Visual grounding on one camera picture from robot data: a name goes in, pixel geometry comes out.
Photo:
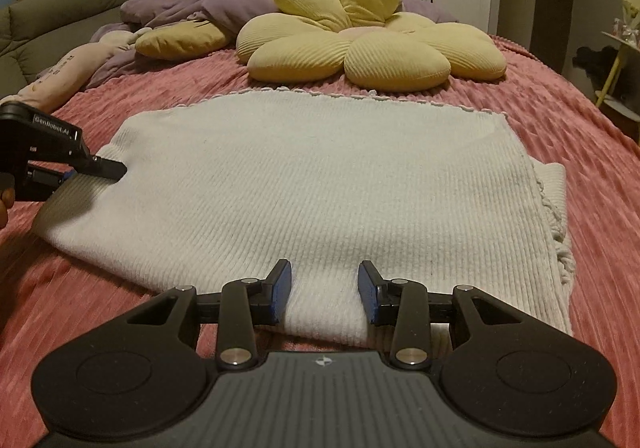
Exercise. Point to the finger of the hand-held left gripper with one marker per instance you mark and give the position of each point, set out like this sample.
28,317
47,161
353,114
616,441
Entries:
107,168
50,175

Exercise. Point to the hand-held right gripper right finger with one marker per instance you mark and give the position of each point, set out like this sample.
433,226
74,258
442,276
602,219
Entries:
367,293

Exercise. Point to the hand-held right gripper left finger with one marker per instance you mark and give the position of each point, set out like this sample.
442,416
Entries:
283,293

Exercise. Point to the white knitted sweater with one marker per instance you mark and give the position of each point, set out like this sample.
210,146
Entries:
300,188

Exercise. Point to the person's left hand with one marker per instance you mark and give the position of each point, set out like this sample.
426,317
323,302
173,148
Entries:
4,210

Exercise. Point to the long pink plush toy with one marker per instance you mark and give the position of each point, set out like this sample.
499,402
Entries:
60,77

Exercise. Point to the olive green sofa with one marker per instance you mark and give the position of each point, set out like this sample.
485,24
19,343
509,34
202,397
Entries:
50,32

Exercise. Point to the yellow leaf-shaped cushion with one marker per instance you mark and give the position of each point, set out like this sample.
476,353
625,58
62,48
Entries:
180,40

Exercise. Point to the purple duvet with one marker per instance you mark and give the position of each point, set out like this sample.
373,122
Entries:
175,10

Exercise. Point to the pink ribbed blanket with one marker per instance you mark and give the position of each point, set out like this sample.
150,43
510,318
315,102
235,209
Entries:
575,177

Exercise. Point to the yellow flower-shaped pillow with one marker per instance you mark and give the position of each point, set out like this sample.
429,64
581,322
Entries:
370,42

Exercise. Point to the dark plush toy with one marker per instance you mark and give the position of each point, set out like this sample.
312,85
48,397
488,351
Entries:
595,58

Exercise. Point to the yellow side table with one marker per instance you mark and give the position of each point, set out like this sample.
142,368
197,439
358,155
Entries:
622,42

